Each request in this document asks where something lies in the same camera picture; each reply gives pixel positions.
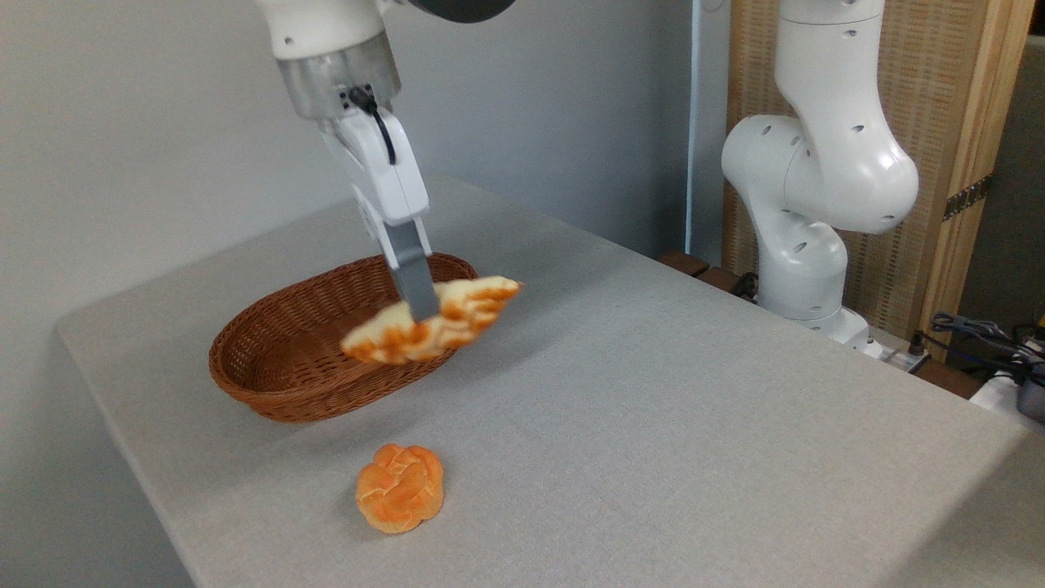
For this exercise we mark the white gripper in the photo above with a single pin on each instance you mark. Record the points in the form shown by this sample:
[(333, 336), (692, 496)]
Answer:
[(388, 180)]

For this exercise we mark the long toasted bread loaf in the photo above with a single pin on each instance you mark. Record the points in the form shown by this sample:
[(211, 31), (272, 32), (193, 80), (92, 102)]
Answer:
[(469, 310)]

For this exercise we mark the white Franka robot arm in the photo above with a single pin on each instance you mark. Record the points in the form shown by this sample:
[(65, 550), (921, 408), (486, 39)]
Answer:
[(824, 163)]

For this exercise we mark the round braided orange bread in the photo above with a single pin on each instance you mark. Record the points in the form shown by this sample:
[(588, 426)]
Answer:
[(400, 490)]

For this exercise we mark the brown wicker basket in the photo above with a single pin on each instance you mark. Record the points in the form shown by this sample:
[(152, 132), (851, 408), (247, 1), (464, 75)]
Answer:
[(326, 402)]

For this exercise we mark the grey tablecloth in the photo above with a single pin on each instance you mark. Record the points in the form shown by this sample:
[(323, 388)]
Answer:
[(653, 425)]

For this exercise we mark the white vertical pipe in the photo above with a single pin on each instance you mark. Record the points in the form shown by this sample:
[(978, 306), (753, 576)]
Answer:
[(695, 122)]

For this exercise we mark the black power plug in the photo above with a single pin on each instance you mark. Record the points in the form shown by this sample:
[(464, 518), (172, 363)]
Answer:
[(917, 343)]

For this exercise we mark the wooden woven folding screen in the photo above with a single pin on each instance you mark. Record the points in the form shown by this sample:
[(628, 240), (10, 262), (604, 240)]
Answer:
[(939, 82)]

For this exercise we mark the black screen hinge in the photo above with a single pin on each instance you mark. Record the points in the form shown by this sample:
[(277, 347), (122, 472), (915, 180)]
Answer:
[(967, 198)]

